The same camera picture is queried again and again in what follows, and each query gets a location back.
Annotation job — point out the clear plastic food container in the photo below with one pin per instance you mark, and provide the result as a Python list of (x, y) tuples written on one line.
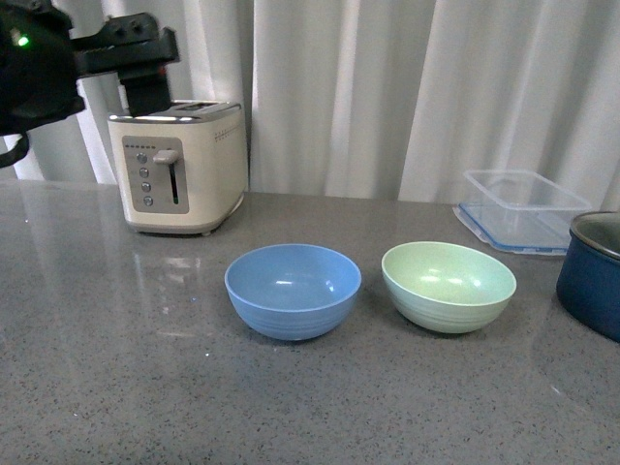
[(519, 211)]

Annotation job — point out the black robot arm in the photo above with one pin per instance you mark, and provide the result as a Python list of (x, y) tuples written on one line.
[(41, 64)]

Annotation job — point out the cream toaster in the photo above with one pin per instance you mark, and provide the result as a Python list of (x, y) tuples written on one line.
[(183, 170)]

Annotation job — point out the white curtain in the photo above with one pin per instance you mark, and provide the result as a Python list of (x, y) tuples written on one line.
[(397, 99)]

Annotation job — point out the blue bowl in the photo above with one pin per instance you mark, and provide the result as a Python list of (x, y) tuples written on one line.
[(293, 292)]

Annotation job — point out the green bowl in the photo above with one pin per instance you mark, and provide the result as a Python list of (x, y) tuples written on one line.
[(445, 287)]

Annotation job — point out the blue saucepan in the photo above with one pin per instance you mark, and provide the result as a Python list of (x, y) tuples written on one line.
[(588, 283)]

